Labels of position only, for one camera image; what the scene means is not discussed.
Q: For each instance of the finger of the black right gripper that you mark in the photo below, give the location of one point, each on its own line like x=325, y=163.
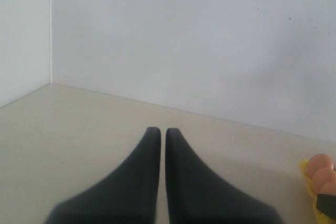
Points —
x=326, y=204

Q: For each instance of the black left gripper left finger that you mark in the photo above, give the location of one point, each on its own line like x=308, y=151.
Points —
x=127, y=195

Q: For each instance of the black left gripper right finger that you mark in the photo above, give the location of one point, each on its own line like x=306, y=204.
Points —
x=196, y=194

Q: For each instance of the brown egg back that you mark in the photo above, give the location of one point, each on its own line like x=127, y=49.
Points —
x=329, y=188

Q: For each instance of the brown egg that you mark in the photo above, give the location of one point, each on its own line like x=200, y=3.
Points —
x=329, y=188
x=321, y=177

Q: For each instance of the yellow plastic egg tray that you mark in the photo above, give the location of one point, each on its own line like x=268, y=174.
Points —
x=319, y=216

